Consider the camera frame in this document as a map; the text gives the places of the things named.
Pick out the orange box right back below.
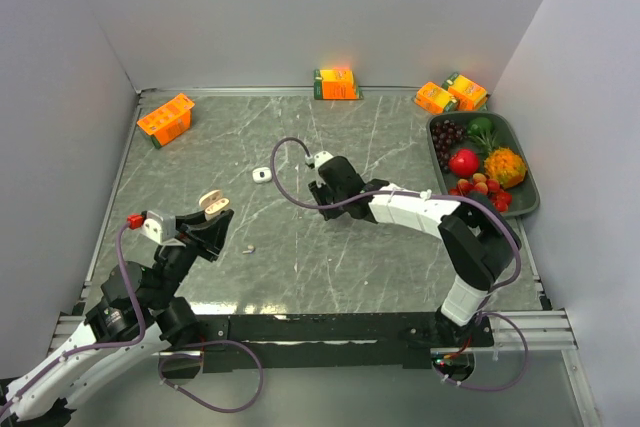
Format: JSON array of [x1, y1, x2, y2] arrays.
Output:
[[441, 72, 490, 111]]

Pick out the orange box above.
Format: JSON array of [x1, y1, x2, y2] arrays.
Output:
[[414, 82, 459, 115], [441, 72, 490, 111], [313, 69, 362, 100], [137, 93, 195, 149]]

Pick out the red yellow cherry bunch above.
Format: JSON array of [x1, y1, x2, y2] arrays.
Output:
[[448, 173, 513, 213]]

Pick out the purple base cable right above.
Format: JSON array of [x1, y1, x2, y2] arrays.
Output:
[[432, 311, 530, 392]]

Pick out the orange spiky fruit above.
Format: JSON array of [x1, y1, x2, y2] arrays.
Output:
[[484, 147, 527, 189]]

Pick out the orange box far left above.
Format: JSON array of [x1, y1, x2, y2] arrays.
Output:
[[137, 93, 195, 149]]

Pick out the beige earbud charging case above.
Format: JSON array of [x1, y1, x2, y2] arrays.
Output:
[[198, 189, 231, 221]]

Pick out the dark purple grape bunch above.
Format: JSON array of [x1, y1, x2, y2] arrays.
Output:
[[429, 120, 467, 172]]

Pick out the white earbud charging case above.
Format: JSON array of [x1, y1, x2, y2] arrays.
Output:
[[252, 167, 272, 184]]

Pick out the purple camera cable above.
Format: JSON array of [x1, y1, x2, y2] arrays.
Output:
[[0, 214, 147, 413], [270, 136, 523, 323]]

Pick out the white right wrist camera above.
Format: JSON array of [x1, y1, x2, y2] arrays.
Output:
[[305, 151, 334, 169]]

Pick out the orange box centre back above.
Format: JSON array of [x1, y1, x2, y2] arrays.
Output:
[[313, 69, 362, 100]]

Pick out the red apple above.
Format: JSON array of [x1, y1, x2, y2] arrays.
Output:
[[448, 149, 480, 178]]

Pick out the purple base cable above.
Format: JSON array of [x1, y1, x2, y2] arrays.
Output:
[[432, 311, 530, 392], [157, 339, 265, 414]]

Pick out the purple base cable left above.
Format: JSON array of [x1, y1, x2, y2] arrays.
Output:
[[157, 339, 265, 414]]

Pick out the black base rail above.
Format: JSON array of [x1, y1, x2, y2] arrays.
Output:
[[137, 310, 496, 373]]

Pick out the orange box right front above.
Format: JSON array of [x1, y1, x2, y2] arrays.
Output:
[[414, 82, 459, 115]]

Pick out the green lime with leaves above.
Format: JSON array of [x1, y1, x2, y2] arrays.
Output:
[[467, 117, 499, 154]]

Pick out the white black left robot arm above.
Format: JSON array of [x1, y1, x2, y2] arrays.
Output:
[[1, 208, 234, 426]]

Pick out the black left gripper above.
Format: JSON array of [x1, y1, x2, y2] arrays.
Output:
[[149, 203, 234, 308]]

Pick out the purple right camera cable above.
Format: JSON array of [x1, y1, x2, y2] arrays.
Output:
[[270, 136, 523, 323]]

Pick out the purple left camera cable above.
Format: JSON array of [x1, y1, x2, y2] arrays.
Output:
[[0, 214, 147, 413]]

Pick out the dark green fruit tray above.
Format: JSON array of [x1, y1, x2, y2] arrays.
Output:
[[427, 112, 539, 217]]

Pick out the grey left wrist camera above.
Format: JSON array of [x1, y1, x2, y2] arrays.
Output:
[[140, 210, 177, 246]]

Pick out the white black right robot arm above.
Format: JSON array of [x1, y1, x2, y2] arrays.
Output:
[[305, 151, 521, 346]]

